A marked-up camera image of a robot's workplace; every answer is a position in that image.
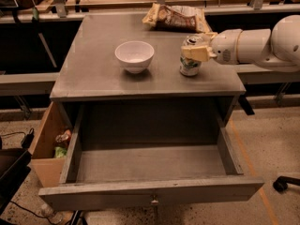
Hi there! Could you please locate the green packet in box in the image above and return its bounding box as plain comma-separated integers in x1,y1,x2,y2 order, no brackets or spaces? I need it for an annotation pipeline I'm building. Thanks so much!
54,146,67,158

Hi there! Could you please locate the black equipment at left edge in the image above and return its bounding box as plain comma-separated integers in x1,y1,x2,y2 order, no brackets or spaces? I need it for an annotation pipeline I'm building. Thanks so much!
0,148,31,214

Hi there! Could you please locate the grey cabinet counter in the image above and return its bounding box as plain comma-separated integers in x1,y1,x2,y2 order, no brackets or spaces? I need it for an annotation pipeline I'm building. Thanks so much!
51,11,245,102

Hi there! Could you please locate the cardboard box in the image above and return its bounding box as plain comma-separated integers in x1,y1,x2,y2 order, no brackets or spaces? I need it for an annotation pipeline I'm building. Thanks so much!
29,102,72,188

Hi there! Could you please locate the red snack packet in box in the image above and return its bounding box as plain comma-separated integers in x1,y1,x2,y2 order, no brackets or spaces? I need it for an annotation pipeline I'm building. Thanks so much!
55,129,72,148

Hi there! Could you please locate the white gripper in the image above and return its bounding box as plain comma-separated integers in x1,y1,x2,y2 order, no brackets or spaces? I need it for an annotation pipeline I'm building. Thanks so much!
181,29,242,65

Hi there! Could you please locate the metal drawer knob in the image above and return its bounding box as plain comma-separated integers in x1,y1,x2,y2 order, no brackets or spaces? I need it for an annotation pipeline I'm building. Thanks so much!
150,195,159,206

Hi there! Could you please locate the green silver 7up can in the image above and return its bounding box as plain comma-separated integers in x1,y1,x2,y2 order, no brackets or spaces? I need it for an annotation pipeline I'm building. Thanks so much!
179,35,203,77

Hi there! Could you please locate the grey open top drawer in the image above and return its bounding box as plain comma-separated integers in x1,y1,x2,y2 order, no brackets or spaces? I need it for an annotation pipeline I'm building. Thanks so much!
39,103,263,210

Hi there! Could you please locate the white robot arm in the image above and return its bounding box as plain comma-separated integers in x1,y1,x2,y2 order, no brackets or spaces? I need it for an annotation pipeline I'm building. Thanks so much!
180,15,300,76

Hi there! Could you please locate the plastic bottle on floor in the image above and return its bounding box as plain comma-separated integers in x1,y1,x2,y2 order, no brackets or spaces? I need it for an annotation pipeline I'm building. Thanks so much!
40,203,64,225

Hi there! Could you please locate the white bowl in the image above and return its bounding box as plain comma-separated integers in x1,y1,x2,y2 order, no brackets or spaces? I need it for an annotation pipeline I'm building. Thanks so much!
114,40,155,74

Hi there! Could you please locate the black power adapter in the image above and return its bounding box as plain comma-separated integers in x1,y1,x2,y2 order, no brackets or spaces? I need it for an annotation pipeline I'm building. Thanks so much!
21,128,35,148

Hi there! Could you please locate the brown chip bag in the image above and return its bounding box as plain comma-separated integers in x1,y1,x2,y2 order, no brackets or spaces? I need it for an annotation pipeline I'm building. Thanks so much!
142,3,211,33

